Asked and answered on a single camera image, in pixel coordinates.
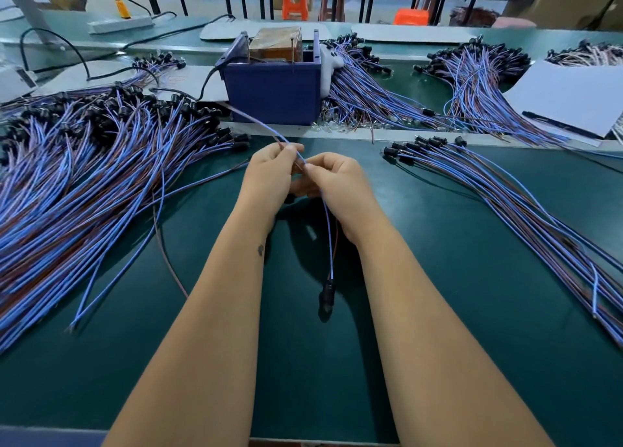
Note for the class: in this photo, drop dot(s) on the blue plastic tester box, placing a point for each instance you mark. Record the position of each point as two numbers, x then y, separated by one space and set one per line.
273 96

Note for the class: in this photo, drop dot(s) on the person's right forearm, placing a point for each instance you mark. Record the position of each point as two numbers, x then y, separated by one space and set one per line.
448 354

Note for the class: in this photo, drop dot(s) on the person's right hand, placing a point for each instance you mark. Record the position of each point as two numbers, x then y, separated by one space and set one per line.
343 198

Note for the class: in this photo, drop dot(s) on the open cardboard box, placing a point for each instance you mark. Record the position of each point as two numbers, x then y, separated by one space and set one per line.
66 2

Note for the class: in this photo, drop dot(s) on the white flat mat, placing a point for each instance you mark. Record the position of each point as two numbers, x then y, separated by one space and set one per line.
190 83
273 30
414 34

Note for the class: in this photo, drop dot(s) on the pink plastic stool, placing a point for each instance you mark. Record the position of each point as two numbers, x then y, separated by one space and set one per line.
512 23

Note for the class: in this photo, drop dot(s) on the orange plug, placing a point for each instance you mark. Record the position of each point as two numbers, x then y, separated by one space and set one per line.
123 9

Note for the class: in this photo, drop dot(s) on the white paper sheet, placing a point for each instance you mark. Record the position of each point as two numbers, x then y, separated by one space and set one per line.
574 96

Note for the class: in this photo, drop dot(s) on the brown cardboard block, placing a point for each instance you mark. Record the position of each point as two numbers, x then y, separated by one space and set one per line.
276 44

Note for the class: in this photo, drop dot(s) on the white power strip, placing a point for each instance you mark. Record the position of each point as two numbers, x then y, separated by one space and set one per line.
122 25

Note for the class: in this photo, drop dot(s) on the black pen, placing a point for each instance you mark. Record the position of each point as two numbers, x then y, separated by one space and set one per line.
563 125

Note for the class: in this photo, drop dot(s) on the person's left forearm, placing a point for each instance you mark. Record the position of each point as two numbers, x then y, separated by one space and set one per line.
195 349

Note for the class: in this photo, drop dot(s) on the white plastic device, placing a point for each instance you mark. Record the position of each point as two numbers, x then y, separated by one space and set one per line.
15 83

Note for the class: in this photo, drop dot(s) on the orange plastic stool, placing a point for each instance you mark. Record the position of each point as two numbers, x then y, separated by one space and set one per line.
295 1
411 17

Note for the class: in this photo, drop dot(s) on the person's left hand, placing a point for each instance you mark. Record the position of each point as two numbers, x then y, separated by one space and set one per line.
265 184

